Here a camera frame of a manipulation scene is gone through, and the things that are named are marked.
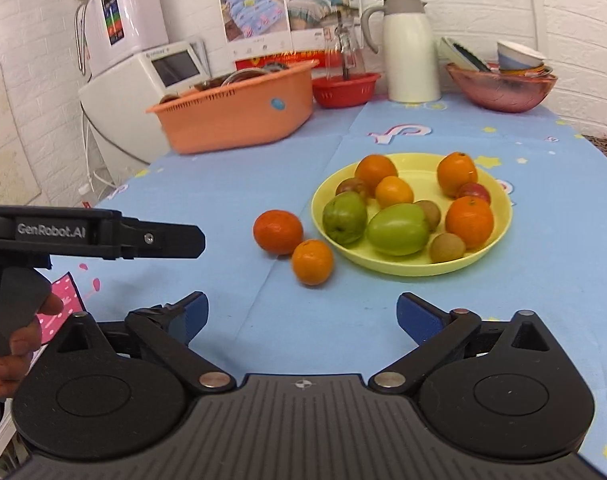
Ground white appliance with screen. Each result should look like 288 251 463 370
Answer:
78 40 209 186

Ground white appliance cable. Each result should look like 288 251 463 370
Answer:
78 110 115 197

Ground pink glass bowl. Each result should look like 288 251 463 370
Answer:
445 62 559 113

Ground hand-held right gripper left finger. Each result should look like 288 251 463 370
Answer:
48 290 238 394

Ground green apple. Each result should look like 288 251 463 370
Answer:
322 191 369 246

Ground person's left hand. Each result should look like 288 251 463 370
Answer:
0 290 65 397

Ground dark patterned cloth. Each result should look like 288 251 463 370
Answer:
581 132 607 171

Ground reddish tangerine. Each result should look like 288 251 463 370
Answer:
253 209 304 256

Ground white wall pipe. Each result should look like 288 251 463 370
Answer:
523 0 551 61

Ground red plastic basket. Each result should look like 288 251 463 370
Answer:
312 72 381 109

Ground white water purifier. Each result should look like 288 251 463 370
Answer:
75 0 169 77

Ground brown kiwi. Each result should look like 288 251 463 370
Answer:
429 232 467 263
414 200 441 231

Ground orange plastic basket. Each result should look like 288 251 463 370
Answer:
146 59 320 155

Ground blue printed tablecloth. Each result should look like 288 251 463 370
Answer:
34 92 607 480

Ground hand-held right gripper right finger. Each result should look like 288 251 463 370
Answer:
369 291 559 394

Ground white ceramic bowl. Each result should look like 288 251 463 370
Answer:
497 40 547 72

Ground tilted white dish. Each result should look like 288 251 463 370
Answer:
439 36 491 73

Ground glass pitcher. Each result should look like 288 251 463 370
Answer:
324 22 367 81

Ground dark red plum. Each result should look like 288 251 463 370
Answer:
335 177 369 204

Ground grey hose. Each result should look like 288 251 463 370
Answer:
74 0 92 77

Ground yellow plastic plate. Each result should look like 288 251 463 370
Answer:
311 153 513 277

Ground large green jujube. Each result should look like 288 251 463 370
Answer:
366 203 430 256

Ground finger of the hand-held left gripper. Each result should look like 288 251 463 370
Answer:
122 218 206 260

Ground wall poster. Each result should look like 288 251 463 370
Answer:
214 0 360 72

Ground white thermos jug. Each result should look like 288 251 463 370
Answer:
360 0 442 103

